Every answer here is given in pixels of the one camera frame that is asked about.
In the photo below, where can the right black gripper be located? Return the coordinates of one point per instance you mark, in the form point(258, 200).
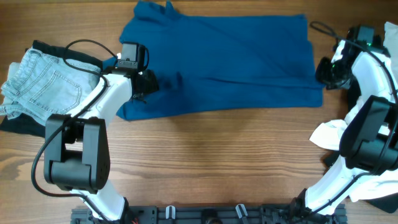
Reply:
point(325, 72)

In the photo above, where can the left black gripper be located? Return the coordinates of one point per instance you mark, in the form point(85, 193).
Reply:
point(152, 82)

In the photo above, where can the blue t-shirt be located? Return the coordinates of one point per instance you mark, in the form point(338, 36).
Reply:
point(220, 63)

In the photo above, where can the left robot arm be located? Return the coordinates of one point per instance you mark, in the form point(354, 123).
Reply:
point(74, 160)

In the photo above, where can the white garment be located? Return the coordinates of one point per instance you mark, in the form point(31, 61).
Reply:
point(329, 133)

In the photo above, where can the folded light blue jeans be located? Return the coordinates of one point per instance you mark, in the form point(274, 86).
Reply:
point(44, 84)

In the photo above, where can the folded black garment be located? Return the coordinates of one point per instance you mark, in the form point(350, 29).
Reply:
point(24, 124)

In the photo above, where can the black garment with logo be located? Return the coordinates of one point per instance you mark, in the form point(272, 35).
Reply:
point(388, 203)

